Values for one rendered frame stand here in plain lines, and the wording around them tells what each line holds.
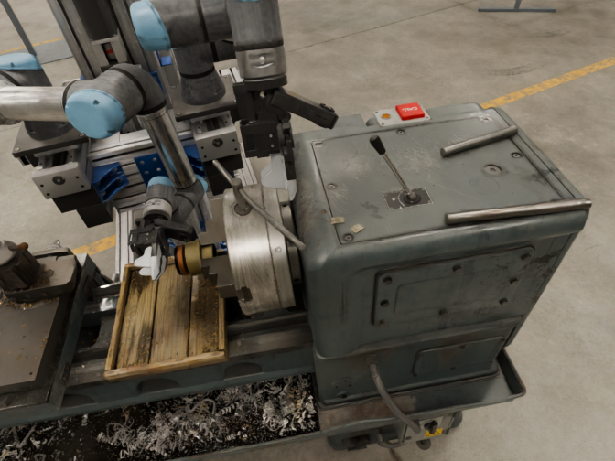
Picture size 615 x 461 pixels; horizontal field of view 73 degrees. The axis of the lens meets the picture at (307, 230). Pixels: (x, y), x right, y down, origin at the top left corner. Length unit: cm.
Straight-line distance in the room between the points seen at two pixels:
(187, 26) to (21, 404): 92
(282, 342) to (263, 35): 76
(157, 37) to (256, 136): 22
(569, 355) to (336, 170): 164
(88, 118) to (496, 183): 92
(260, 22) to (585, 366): 204
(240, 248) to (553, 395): 165
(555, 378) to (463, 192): 144
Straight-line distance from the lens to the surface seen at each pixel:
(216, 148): 142
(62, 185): 150
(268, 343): 113
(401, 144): 104
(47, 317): 128
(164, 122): 124
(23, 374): 121
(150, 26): 76
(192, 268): 103
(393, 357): 121
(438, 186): 93
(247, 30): 66
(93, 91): 109
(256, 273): 89
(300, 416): 137
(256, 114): 69
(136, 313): 127
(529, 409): 212
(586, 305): 252
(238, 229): 89
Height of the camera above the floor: 185
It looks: 47 degrees down
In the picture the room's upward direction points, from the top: 6 degrees counter-clockwise
